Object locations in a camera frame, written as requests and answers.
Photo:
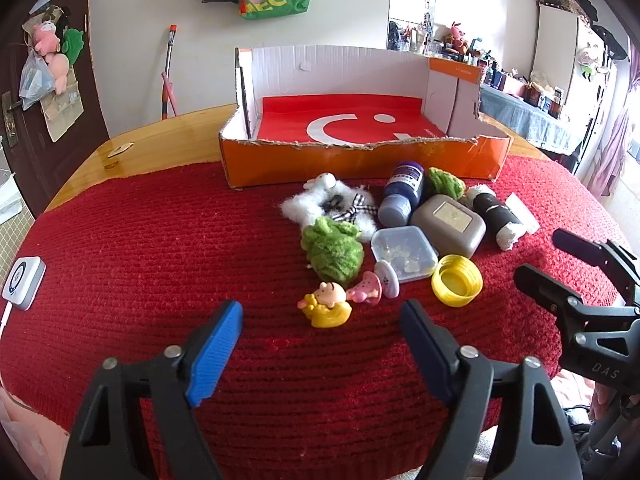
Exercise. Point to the purple curtain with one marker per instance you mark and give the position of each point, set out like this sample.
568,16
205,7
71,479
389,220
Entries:
617,140

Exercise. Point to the brown square case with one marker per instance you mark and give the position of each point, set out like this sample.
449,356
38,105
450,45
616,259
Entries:
470,240

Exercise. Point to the clear round lid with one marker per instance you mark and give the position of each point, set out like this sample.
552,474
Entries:
389,280

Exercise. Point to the orange cardboard box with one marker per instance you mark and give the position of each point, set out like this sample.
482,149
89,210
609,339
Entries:
350,160

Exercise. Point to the clear square plastic box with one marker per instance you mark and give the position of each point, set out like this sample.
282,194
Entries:
400,247

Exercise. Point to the pink bunny plush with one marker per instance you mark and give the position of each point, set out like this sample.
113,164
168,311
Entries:
456,35

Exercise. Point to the dark brown door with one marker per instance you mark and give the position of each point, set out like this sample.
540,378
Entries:
30,160

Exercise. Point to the clear plastic bag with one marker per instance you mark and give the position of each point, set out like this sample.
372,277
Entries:
32,80

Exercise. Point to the green yarn scrunchie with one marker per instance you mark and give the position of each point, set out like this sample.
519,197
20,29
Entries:
445,182
332,250

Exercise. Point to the pink cloth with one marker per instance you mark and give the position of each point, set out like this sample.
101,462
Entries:
25,440

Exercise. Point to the white fluffy hair clip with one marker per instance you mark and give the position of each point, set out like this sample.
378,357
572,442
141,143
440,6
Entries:
300,207

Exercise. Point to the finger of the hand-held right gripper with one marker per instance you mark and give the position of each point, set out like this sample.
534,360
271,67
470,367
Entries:
545,285
575,245

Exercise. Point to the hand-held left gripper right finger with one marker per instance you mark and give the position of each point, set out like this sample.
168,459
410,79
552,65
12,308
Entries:
425,355

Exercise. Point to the wooden table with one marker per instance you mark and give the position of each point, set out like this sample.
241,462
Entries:
150,135

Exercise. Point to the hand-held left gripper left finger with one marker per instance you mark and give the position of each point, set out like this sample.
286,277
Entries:
215,355

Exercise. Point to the white cabinet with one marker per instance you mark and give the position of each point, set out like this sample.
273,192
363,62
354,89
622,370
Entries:
555,45

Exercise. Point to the blue bottle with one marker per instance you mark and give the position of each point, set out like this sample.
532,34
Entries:
400,200

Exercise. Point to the blue cloth covered table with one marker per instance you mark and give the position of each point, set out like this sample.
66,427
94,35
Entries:
530,115

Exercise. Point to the small paper tag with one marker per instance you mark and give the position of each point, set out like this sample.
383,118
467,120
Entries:
119,150

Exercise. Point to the grey stick orange tip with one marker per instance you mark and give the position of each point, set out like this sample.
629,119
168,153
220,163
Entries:
169,60

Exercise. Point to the pink pig plush toy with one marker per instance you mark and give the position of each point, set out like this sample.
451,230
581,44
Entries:
44,40

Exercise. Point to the pink toy figure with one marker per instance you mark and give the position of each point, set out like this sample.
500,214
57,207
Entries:
367,286

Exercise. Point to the white square device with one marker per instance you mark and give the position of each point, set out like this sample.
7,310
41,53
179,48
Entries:
22,280

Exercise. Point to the yellow duck toy figure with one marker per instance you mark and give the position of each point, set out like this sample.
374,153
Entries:
330,315

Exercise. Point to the white towel roll black band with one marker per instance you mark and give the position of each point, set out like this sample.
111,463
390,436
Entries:
492,210

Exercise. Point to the pale pink plush toy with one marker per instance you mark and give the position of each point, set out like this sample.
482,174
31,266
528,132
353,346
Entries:
59,67

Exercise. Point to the red knit blanket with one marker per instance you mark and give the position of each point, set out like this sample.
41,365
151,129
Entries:
150,260

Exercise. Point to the white plastic sheet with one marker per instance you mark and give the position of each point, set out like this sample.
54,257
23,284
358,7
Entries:
9,195

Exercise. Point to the brown paper pocket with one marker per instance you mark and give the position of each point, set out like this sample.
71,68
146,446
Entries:
62,110

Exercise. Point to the row of cosmetic bottles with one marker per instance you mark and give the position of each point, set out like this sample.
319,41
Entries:
495,70

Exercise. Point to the green plush toy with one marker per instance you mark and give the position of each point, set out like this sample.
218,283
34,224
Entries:
73,45

